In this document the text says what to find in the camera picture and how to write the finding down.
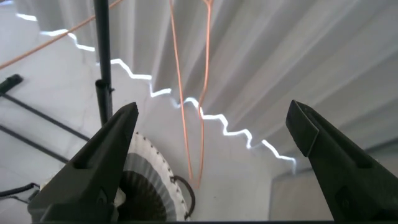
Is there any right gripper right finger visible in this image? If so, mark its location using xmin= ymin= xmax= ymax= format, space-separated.
xmin=285 ymin=99 xmax=398 ymax=223

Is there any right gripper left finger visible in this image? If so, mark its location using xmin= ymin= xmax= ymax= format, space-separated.
xmin=27 ymin=101 xmax=139 ymax=223

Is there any white laundry basket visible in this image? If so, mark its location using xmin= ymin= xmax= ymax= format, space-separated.
xmin=40 ymin=130 xmax=197 ymax=222

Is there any black clothes rack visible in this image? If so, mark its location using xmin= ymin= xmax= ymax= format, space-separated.
xmin=0 ymin=0 xmax=115 ymax=165

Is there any white curtain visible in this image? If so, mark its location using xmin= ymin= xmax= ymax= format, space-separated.
xmin=12 ymin=0 xmax=398 ymax=175

